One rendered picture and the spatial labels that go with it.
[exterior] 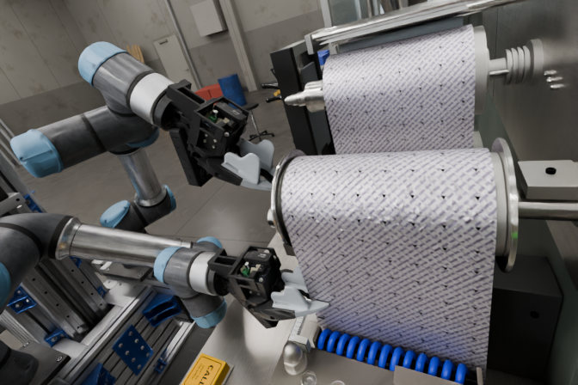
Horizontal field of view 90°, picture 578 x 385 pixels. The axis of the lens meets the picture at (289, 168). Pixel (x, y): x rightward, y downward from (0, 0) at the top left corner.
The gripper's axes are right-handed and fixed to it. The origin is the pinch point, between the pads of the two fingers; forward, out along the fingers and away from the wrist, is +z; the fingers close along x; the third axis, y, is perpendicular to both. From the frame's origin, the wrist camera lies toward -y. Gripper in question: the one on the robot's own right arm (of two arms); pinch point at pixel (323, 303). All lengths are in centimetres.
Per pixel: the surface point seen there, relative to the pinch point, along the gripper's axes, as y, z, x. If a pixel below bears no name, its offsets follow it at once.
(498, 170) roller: 21.6, 21.9, 4.1
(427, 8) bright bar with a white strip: 36.2, 15.5, 29.8
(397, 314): 1.6, 11.2, -0.3
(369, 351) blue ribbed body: -4.9, 7.0, -2.8
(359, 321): -2.2, 5.4, -0.3
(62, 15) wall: 259, -1114, 673
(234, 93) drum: -71, -422, 540
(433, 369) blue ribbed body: -4.7, 15.4, -3.0
